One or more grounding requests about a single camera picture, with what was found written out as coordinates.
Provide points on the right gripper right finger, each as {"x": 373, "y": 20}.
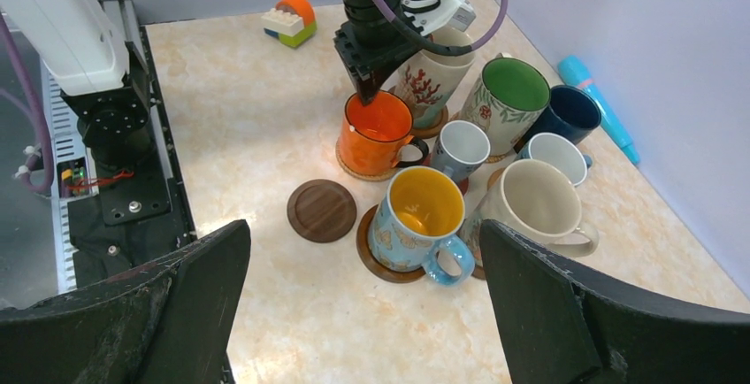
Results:
{"x": 563, "y": 322}

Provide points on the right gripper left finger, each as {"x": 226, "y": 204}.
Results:
{"x": 166, "y": 321}

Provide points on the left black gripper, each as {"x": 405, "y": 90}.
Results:
{"x": 371, "y": 46}

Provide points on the orange plastic cup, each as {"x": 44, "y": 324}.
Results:
{"x": 377, "y": 138}

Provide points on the cream seashell mug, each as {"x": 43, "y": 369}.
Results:
{"x": 426, "y": 82}

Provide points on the small grey cup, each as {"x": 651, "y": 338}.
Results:
{"x": 460, "y": 149}

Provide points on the cream large mug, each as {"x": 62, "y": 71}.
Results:
{"x": 538, "y": 201}

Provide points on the dark woven coaster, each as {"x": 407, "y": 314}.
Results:
{"x": 321, "y": 211}

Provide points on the red round coaster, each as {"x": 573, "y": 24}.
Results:
{"x": 463, "y": 184}

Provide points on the yellow interior cup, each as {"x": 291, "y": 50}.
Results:
{"x": 416, "y": 226}

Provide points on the green mug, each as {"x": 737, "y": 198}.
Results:
{"x": 505, "y": 100}

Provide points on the white blue mug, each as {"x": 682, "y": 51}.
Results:
{"x": 559, "y": 153}

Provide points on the large brown wooden saucer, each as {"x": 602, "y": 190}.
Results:
{"x": 371, "y": 263}

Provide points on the dark blue mug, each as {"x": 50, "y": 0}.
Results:
{"x": 571, "y": 113}

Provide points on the medium brown round coaster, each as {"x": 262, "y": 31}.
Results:
{"x": 433, "y": 126}

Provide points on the cork coaster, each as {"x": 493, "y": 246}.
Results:
{"x": 371, "y": 178}

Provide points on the dark walnut coaster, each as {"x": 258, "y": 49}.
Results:
{"x": 479, "y": 272}

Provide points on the woven rattan coaster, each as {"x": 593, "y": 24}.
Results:
{"x": 497, "y": 158}

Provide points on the light wood coaster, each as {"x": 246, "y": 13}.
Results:
{"x": 494, "y": 176}

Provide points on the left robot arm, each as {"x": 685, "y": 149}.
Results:
{"x": 106, "y": 80}

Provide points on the orange toy block piece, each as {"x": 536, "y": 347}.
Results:
{"x": 291, "y": 22}

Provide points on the blue marker pen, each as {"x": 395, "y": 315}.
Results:
{"x": 574, "y": 73}

